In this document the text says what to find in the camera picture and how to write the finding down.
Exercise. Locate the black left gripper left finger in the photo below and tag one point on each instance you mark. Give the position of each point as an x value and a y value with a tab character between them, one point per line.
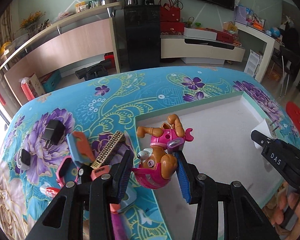
63	218

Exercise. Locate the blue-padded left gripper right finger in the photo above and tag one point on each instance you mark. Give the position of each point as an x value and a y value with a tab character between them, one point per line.
243	218

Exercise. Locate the black toy car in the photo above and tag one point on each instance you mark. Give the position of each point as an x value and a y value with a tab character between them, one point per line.
84	174

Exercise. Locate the pink smartwatch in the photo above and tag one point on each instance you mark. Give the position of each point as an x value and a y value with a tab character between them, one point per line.
66	168

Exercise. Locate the white power adapter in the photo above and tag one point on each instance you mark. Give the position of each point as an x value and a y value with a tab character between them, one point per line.
262	133

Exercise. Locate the blue orange toy knife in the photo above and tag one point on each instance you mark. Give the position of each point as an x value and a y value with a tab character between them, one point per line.
80	150

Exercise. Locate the red white glue bottle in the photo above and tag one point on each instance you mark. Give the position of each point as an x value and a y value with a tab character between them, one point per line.
48	191

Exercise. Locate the black gold patterned harmonica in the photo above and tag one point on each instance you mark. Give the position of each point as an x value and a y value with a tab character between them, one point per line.
105	147

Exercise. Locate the pink brown puppy toy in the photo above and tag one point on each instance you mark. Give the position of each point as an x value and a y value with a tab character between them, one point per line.
157	162

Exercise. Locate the black power adapter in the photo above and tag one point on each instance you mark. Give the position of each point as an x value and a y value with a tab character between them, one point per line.
53	132

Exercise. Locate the white smartwatch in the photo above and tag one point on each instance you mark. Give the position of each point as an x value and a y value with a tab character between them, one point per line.
23	160

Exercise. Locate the salmon blue toy knife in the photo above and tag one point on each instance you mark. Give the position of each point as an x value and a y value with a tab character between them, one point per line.
126	200

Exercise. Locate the magenta translucent lighter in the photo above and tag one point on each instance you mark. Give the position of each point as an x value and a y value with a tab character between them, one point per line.
118	228

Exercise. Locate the red plastic stool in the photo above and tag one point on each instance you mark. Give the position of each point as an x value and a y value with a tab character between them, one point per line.
293	112

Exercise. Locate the floral blue tablecloth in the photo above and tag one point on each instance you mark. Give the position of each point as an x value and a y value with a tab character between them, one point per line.
107	104

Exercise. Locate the teal white shallow box tray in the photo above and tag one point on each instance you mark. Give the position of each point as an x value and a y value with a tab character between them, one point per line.
222	149

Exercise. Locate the teal storage crate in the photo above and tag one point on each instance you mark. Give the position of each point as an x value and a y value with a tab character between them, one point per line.
50	81

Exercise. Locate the black bag on floor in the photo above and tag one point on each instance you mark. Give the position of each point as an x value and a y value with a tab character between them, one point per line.
94	71

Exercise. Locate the white desk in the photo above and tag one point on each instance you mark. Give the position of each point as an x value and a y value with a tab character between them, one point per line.
268	43

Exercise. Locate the red white gift bag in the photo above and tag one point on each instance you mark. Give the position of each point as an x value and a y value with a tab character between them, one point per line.
31	87

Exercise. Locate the cream low tv stand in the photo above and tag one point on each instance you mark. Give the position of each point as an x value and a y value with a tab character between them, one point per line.
199	51

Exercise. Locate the white flat box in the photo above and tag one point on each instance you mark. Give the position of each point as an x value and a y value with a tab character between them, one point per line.
200	34

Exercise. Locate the curved wooden counter shelf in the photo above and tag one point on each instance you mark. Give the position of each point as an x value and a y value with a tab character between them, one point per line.
92	39

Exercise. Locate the yellow container on shelf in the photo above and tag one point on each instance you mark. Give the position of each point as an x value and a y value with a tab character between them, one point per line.
7	50

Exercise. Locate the red gift box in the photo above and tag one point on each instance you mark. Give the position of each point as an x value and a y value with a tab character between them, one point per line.
172	28

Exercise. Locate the black water dispenser cabinet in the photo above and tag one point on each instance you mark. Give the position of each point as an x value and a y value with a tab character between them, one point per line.
142	26

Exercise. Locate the orange flower bouquet vase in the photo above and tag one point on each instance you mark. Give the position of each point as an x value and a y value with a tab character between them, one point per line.
30	24

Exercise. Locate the beige patterned curtain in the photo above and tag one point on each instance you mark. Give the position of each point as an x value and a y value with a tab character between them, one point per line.
11	105

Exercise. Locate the red handbag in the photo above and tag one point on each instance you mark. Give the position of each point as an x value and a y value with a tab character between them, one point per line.
170	11

